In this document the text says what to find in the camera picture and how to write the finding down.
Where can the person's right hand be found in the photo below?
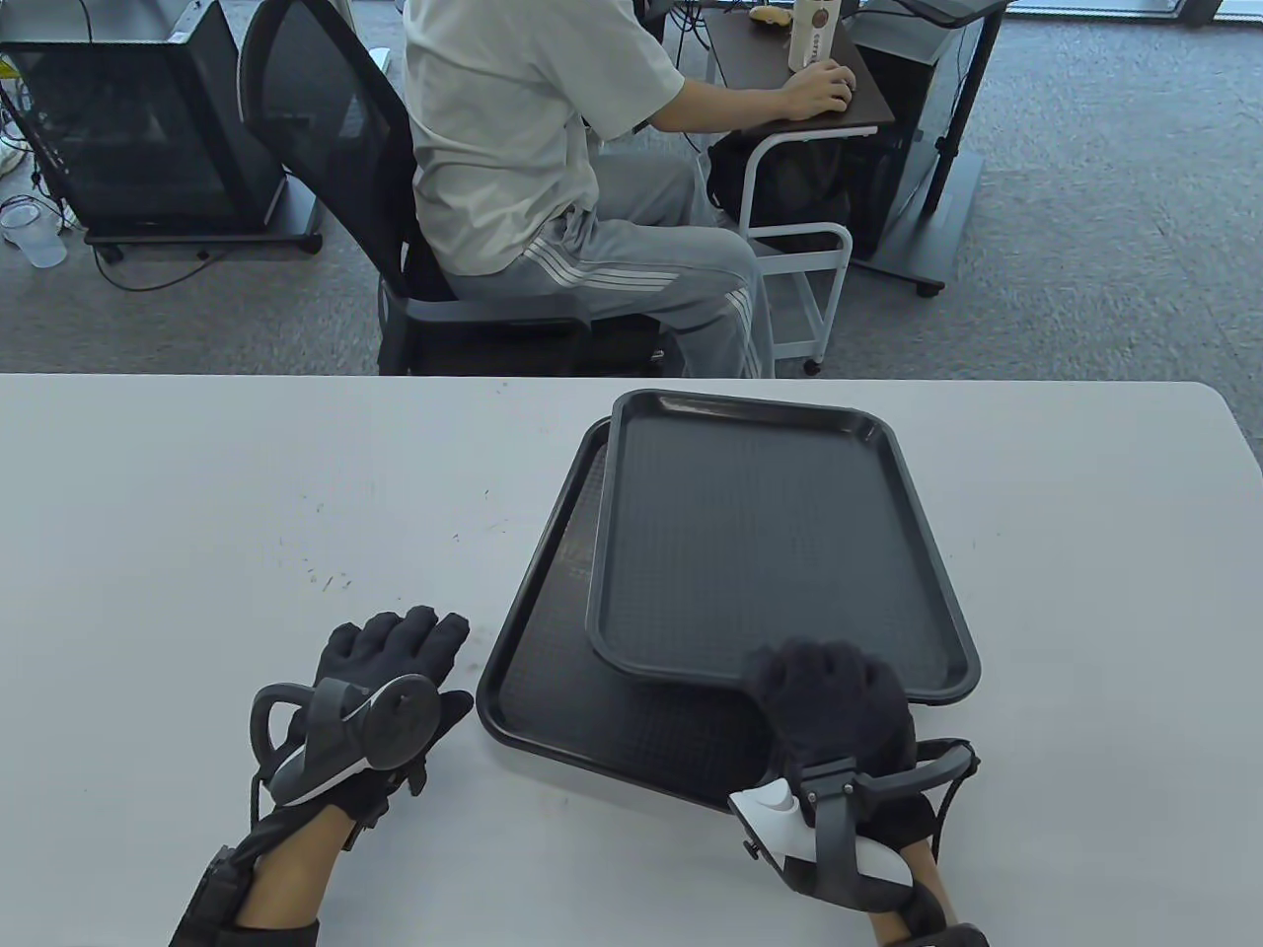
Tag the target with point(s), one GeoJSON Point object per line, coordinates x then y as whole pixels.
{"type": "Point", "coordinates": [839, 705]}

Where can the person's left hand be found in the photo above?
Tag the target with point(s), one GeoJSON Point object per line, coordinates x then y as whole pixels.
{"type": "Point", "coordinates": [380, 646]}

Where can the person's left little finger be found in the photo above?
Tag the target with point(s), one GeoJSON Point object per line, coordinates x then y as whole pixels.
{"type": "Point", "coordinates": [343, 646]}

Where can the person's left middle finger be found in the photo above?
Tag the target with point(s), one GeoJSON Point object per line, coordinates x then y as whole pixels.
{"type": "Point", "coordinates": [419, 631]}

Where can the person's right fingers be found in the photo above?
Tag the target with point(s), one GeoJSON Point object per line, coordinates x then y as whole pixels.
{"type": "Point", "coordinates": [814, 671]}

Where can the person's left thumb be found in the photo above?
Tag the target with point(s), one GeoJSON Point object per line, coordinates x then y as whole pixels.
{"type": "Point", "coordinates": [456, 708]}

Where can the black plastic serving tray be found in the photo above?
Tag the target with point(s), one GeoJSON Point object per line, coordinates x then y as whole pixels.
{"type": "Point", "coordinates": [760, 533]}
{"type": "Point", "coordinates": [592, 710]}

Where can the person's left forearm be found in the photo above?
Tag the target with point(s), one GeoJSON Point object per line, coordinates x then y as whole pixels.
{"type": "Point", "coordinates": [286, 878]}

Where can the person's right forearm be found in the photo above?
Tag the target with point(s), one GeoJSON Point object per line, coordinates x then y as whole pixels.
{"type": "Point", "coordinates": [908, 912]}

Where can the grey white left hand controller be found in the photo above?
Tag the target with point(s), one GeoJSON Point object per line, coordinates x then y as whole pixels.
{"type": "Point", "coordinates": [380, 725]}

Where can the grey white hand controller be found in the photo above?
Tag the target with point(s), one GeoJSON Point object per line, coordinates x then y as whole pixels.
{"type": "Point", "coordinates": [839, 838]}
{"type": "Point", "coordinates": [380, 725]}

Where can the grey white right hand controller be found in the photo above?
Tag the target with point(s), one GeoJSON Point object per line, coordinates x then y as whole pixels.
{"type": "Point", "coordinates": [839, 838]}

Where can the black bag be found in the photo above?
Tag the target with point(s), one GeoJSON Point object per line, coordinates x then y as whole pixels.
{"type": "Point", "coordinates": [799, 182]}

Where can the grey rolling desk stand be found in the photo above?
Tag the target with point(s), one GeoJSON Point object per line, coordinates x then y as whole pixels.
{"type": "Point", "coordinates": [937, 178]}

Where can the clear plastic cup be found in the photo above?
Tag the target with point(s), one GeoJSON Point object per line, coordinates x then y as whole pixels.
{"type": "Point", "coordinates": [30, 237]}

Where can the black mesh office chair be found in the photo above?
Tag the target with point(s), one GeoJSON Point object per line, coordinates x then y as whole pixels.
{"type": "Point", "coordinates": [326, 118]}

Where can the black computer case on cart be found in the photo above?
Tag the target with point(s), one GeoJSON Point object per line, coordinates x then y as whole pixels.
{"type": "Point", "coordinates": [148, 118]}

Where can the brown top white side table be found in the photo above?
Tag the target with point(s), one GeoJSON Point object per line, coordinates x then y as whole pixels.
{"type": "Point", "coordinates": [750, 59]}

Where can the white paper coffee cup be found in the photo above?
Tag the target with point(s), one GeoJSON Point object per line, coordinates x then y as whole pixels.
{"type": "Point", "coordinates": [811, 35]}

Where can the bread roll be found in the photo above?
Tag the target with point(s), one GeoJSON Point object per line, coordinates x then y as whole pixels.
{"type": "Point", "coordinates": [772, 14]}

